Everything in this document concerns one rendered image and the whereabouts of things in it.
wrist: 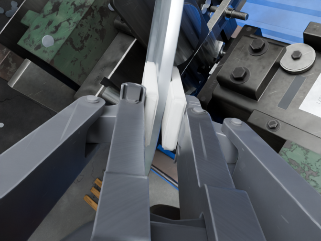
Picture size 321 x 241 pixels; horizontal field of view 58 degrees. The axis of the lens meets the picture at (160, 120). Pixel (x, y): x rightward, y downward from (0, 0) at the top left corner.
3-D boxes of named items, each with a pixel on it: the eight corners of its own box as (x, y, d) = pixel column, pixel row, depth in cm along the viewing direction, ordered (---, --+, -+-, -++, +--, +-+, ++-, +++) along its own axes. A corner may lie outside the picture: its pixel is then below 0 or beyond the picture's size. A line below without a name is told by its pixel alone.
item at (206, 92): (183, 97, 59) (204, 108, 55) (235, 18, 60) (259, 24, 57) (207, 126, 72) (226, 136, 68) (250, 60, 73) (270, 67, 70)
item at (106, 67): (71, 97, 62) (87, 108, 59) (186, -65, 66) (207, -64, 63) (141, 141, 87) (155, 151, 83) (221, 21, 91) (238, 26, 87)
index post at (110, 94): (100, 96, 60) (130, 115, 54) (108, 84, 60) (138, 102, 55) (108, 102, 62) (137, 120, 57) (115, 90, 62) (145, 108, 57)
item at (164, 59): (152, 12, 48) (156, 13, 48) (126, 190, 42) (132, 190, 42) (199, -225, 20) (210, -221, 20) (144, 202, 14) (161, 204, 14)
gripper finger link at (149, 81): (149, 147, 16) (135, 146, 16) (148, 101, 22) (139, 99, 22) (159, 96, 14) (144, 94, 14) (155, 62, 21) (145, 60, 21)
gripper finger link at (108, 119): (136, 150, 14) (73, 142, 13) (139, 109, 18) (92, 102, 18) (142, 123, 13) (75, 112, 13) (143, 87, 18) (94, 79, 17)
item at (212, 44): (160, 77, 67) (175, 84, 64) (196, 25, 68) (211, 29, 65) (176, 94, 74) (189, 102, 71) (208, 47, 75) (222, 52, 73)
